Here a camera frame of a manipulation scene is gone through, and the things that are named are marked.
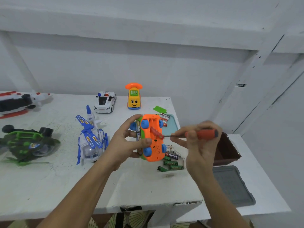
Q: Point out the person's right hand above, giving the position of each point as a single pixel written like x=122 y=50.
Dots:
x=200 y=154

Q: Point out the person's left hand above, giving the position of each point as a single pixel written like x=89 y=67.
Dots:
x=120 y=146

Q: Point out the person's right thumb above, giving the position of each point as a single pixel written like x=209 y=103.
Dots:
x=179 y=141

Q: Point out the person's left thumb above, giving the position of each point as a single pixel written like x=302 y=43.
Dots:
x=140 y=142

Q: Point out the orange toy car blue wheels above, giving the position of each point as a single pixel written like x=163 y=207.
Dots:
x=155 y=149

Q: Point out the person's left forearm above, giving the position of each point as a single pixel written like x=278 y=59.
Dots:
x=82 y=194

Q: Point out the person's right forearm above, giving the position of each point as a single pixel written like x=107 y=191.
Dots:
x=218 y=201

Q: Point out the white battery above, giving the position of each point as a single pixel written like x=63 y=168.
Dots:
x=169 y=147
x=177 y=153

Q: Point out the dark purple battery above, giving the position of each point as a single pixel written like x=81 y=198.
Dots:
x=172 y=155

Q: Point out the teal plastic tray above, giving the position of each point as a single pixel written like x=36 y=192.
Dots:
x=172 y=123

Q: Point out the green battery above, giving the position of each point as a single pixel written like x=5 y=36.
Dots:
x=176 y=167
x=167 y=158
x=170 y=163
x=163 y=169

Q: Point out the white shallow tray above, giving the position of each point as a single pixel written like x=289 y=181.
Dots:
x=174 y=173

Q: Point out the green plastic battery cover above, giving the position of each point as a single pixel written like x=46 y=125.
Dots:
x=159 y=109

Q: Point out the yellow toy phone car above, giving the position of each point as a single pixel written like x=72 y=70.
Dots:
x=134 y=99

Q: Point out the brown plastic bin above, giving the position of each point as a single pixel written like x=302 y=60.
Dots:
x=225 y=149

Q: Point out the white blue toy helicopter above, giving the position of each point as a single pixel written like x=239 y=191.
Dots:
x=91 y=140

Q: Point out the white toy police car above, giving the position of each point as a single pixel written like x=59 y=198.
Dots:
x=104 y=103

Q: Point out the grey plastic lid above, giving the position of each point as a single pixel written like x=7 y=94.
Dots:
x=232 y=186

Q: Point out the beige fan grille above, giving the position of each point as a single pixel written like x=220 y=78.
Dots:
x=136 y=219

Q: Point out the green black toy helicopter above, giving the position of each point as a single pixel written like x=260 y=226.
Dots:
x=26 y=144

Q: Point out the white red toy plane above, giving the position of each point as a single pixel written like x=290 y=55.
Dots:
x=20 y=103

